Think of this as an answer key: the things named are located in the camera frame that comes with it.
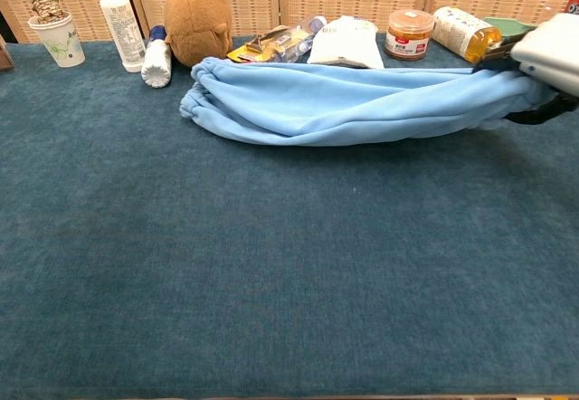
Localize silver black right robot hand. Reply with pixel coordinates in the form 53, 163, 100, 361
474, 12, 579, 126

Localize light blue sweatpants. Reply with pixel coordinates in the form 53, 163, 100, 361
178, 55, 560, 148

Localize tea bottle with white label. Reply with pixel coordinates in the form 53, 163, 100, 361
432, 5, 504, 65

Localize round jar with red label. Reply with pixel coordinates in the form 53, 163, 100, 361
384, 9, 435, 62

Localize white plastic pouch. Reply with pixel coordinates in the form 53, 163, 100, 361
306, 14, 385, 71

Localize razor in yellow pack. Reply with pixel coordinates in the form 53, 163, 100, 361
225, 24, 290, 64

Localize brown plush toy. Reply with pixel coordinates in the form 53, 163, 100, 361
163, 0, 234, 67

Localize teal table cloth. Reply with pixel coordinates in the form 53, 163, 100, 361
0, 33, 579, 399

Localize white tube with blue cap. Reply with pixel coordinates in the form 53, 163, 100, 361
140, 24, 173, 89

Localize tall white plastic bottle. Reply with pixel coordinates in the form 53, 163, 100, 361
92, 0, 148, 74

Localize white paper cup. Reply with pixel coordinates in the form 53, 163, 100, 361
27, 10, 86, 69

